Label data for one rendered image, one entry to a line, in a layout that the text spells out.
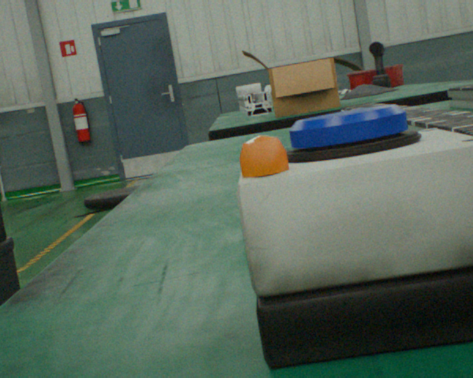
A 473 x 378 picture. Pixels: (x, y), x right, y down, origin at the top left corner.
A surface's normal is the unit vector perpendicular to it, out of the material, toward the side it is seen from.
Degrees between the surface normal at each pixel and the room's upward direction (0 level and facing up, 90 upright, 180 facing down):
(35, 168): 90
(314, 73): 63
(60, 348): 0
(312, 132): 90
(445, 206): 90
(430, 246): 90
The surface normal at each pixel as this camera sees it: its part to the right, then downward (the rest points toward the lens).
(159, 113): -0.03, 0.11
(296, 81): -0.11, -0.26
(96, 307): -0.17, -0.98
